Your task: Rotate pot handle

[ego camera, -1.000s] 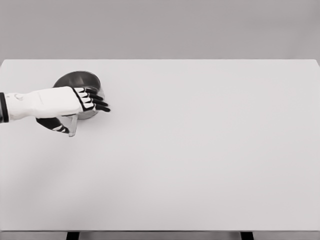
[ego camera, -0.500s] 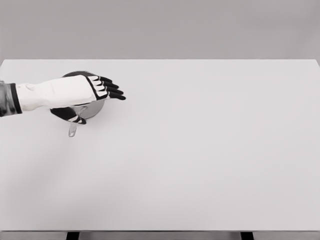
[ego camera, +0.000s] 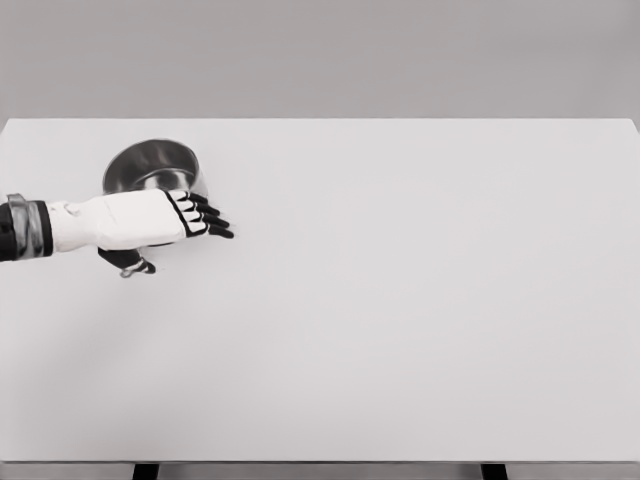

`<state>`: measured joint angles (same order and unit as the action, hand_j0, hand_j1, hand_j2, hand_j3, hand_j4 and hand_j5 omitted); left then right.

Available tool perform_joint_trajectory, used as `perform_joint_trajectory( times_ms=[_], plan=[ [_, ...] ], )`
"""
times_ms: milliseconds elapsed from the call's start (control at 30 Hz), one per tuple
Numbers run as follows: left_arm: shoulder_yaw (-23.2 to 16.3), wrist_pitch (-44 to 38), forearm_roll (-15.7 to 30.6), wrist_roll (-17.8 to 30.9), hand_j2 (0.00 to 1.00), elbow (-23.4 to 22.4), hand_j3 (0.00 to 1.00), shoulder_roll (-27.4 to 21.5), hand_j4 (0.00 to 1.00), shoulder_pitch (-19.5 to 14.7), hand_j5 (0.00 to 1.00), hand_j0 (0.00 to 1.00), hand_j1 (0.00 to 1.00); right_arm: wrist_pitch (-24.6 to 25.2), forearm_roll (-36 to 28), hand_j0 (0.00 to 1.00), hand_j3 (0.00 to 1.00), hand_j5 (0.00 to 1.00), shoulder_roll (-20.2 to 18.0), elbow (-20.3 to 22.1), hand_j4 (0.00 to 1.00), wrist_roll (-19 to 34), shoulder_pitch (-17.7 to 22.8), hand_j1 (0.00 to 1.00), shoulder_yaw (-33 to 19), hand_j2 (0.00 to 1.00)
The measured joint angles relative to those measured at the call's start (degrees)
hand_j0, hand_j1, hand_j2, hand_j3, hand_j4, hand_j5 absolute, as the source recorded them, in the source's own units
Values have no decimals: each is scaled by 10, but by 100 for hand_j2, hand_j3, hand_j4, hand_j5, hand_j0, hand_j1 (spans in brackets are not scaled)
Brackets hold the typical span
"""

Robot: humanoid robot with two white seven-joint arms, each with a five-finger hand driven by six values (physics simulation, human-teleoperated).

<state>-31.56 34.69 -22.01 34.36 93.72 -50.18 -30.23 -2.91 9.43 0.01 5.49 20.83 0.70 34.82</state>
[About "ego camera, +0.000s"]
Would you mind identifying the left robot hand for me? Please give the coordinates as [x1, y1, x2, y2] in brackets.
[94, 188, 236, 278]

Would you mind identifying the silver metal pot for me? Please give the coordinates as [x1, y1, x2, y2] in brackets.
[102, 139, 211, 197]

